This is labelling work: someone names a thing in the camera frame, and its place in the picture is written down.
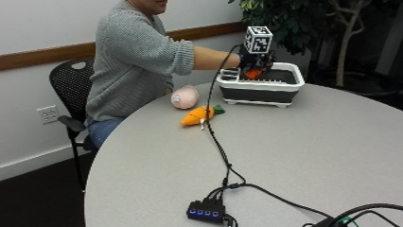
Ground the white and black dish basin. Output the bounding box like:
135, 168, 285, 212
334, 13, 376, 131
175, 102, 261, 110
216, 61, 307, 109

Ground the potted indoor tree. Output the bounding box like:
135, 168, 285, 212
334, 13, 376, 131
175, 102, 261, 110
227, 0, 403, 89

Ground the pink plush toy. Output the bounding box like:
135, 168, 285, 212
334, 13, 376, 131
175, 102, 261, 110
171, 84, 201, 111

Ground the orange plush carrot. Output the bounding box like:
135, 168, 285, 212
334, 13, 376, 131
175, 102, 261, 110
180, 104, 227, 127

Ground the black mesh office chair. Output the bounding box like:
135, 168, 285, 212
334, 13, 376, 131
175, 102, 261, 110
48, 56, 99, 193

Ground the black glove cable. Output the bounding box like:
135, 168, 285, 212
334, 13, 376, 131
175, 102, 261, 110
204, 44, 249, 202

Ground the white marker cube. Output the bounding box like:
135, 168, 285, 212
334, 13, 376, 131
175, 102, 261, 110
244, 26, 275, 55

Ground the white wall outlet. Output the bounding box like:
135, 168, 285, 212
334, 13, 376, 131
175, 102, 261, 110
37, 105, 60, 125

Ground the orange soft toy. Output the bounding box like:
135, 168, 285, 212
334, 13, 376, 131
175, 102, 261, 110
245, 67, 265, 80

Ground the the person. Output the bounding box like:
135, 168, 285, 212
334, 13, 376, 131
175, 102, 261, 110
84, 0, 243, 149

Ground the black hub with blue lights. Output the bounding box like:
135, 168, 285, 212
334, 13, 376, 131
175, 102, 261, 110
185, 200, 228, 224

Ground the wooden wall rail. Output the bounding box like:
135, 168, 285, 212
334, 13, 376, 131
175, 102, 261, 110
0, 21, 249, 72

